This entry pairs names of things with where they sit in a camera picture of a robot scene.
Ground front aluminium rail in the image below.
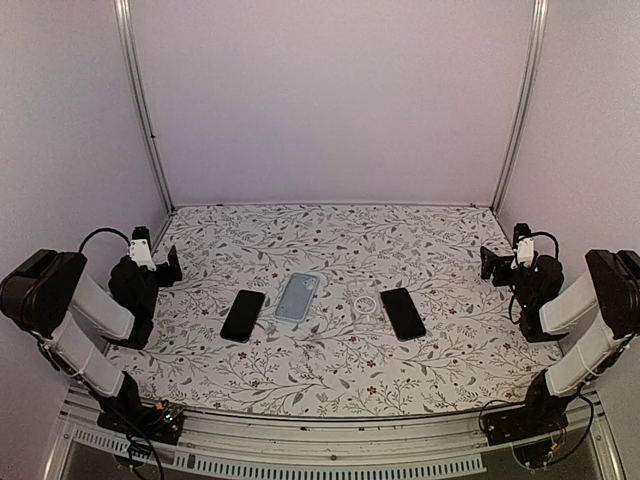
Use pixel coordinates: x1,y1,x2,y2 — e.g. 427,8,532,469
44,388,626,479

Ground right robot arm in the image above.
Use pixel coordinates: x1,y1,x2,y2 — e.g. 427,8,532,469
480,239,639,436

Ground black purple phone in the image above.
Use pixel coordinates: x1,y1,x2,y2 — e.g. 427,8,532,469
380,288,426,341

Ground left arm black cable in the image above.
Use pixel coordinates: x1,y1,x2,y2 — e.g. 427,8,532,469
78,227,134,254

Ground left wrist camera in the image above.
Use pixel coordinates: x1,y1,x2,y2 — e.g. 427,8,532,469
128,226,156,271

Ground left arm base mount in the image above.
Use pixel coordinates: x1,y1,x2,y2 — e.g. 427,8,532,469
97,399,184,445

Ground right aluminium frame post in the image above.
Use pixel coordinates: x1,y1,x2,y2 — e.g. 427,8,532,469
489,0,550,211

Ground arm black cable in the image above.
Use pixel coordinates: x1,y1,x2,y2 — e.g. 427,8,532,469
78,227,134,254
529,230,560,259

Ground floral table mat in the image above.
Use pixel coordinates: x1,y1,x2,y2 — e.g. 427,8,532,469
108,205,561,417

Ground clear magsafe phone case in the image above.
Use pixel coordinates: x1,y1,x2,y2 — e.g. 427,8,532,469
346,279,385,332

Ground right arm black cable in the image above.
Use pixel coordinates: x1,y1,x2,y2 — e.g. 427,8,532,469
529,230,560,259

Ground light blue phone case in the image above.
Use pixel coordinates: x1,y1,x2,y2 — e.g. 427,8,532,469
275,273,320,324

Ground aluminium frame post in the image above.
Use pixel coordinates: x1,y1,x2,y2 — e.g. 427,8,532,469
489,0,550,211
114,0,176,214

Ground left aluminium frame post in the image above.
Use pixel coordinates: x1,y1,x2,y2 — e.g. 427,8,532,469
114,0,176,214

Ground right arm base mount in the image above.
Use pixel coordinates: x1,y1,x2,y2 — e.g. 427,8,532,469
479,405,568,446

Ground left black phone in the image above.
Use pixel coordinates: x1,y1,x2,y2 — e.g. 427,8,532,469
220,290,266,343

